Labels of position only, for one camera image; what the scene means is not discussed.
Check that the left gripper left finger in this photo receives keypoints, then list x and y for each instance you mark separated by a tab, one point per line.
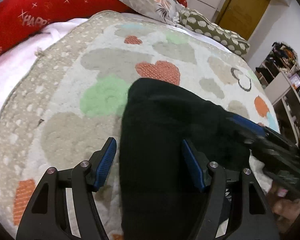
62	205

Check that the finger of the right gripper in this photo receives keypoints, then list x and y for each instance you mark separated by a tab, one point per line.
247	124

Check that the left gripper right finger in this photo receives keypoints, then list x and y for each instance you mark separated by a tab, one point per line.
233	205

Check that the black pants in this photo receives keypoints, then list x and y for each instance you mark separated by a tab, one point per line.
159	197

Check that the person's hand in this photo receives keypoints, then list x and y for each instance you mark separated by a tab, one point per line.
283	207

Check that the white cluttered shelf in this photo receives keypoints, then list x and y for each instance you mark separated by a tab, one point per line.
279	75

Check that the olive white spotted pillow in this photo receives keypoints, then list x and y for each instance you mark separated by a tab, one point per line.
193	20

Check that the heart pattern quilt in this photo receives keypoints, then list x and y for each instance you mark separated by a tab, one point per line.
73	96

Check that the wooden door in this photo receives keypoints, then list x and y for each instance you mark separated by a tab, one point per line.
241	16

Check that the white pink bed sheet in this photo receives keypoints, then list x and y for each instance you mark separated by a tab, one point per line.
16	63

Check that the long red bolster pillow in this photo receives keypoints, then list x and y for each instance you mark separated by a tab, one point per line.
21	18

